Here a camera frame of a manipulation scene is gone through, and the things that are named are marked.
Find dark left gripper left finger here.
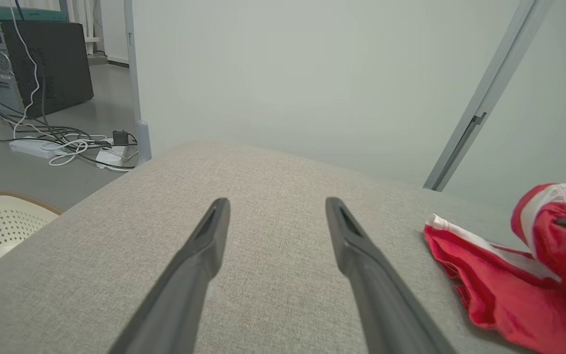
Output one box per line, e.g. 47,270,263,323
108,197,231,354

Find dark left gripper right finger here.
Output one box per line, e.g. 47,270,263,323
325,197,456,354

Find red shirt with white sleeves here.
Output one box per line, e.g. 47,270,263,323
423,214,566,354

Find short white power strip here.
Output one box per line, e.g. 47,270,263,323
95,145,127,169

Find cream perforated laundry basket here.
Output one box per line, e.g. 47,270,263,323
0,192,62,283

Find long white power strip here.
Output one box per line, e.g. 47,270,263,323
9,139,57,159

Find black computer tower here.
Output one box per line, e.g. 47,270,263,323
0,19,94,118

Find teal shelf board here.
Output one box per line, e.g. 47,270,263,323
0,4,67,21

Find grey metal partition post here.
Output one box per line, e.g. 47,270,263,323
423,0,554,192

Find white power strip with cables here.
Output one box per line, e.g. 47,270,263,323
41,133,139,172

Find grey partition leg frame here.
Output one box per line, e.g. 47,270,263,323
124,0,152,165

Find hanging white cable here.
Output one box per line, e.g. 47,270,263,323
9,0,41,139

